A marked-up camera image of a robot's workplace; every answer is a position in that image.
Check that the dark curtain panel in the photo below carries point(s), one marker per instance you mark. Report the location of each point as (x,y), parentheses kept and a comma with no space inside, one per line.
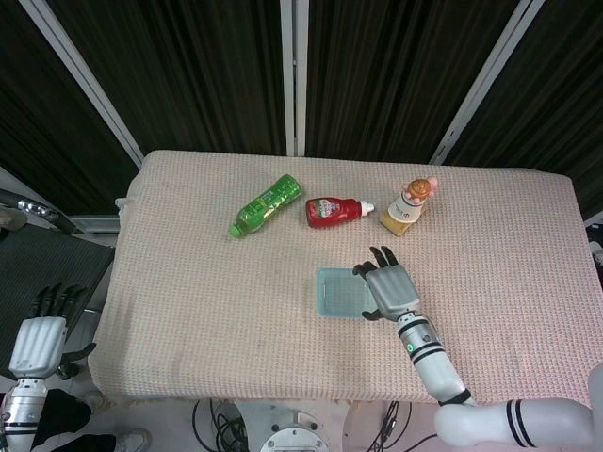
(188,75)
(386,75)
(47,141)
(556,94)

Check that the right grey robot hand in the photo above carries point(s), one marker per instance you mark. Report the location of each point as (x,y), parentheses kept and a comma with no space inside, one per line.
(391,292)

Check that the white paper cup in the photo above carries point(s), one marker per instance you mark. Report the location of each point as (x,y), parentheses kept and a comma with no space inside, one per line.
(405,209)

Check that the green plastic drink bottle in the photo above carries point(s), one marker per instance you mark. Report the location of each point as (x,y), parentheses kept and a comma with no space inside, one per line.
(266,205)

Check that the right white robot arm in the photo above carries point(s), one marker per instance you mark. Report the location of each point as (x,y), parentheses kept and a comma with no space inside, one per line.
(438,372)

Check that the beige waffle-weave tablecloth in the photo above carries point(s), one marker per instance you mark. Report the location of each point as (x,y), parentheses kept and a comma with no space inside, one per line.
(212,306)

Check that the grey round robot base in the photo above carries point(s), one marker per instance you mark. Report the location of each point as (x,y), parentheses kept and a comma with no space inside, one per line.
(294,431)

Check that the light blue plastic tray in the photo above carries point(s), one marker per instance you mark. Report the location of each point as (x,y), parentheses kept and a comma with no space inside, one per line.
(341,294)

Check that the red ketchup squeeze bottle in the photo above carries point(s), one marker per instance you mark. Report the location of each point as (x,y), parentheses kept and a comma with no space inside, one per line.
(330,212)

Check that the black trouser leg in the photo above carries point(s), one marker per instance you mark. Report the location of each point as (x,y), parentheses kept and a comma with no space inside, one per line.
(66,419)

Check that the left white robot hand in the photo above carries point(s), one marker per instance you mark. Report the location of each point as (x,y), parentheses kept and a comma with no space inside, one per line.
(40,346)

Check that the black mesh panel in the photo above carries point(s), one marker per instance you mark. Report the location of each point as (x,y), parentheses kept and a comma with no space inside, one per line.
(56,259)

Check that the white shoe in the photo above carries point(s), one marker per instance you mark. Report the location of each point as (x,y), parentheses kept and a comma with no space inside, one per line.
(134,440)

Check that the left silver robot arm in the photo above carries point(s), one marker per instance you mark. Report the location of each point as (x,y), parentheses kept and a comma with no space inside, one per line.
(21,407)

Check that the yellow sponge with green pad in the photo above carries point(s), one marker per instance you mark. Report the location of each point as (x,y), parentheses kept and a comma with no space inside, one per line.
(398,228)

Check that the brown and pink turtle toy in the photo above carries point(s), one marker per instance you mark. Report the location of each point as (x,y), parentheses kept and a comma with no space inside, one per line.
(419,188)

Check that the white frame post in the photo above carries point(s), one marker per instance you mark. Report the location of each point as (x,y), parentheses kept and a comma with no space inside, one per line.
(485,80)
(294,75)
(85,80)

